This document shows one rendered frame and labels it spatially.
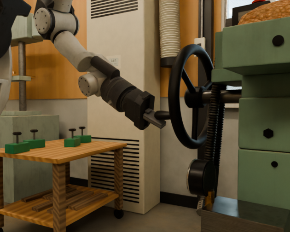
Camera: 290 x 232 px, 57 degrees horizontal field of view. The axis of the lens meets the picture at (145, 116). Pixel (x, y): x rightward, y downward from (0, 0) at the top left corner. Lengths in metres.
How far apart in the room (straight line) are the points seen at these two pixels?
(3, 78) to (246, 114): 0.57
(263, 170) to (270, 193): 0.04
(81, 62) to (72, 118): 1.86
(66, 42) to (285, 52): 0.68
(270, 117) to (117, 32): 1.72
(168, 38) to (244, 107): 1.56
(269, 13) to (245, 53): 0.06
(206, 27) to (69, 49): 1.32
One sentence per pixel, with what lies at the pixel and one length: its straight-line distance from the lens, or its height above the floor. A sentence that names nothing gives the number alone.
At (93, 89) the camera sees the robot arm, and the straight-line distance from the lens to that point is 0.79.
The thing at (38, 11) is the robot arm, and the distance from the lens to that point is 0.96.
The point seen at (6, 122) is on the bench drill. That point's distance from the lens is 2.43.
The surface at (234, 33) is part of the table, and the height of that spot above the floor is 0.89.
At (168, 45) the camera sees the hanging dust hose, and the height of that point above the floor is 1.22.
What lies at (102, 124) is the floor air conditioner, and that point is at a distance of 2.11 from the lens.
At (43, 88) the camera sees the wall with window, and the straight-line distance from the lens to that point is 2.97.
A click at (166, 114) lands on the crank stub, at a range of 0.67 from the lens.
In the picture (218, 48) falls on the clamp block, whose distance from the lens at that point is 0.67.
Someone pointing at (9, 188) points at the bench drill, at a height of 0.12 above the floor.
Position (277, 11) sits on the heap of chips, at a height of 0.91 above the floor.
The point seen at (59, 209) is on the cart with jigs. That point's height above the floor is 0.27.
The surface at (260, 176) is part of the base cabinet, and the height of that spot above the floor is 0.67.
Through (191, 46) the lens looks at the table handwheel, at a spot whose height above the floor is 0.94.
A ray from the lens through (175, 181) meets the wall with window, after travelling 2.21.
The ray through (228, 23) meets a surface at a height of 0.99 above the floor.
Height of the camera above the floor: 0.78
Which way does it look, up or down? 2 degrees down
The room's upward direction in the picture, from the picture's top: straight up
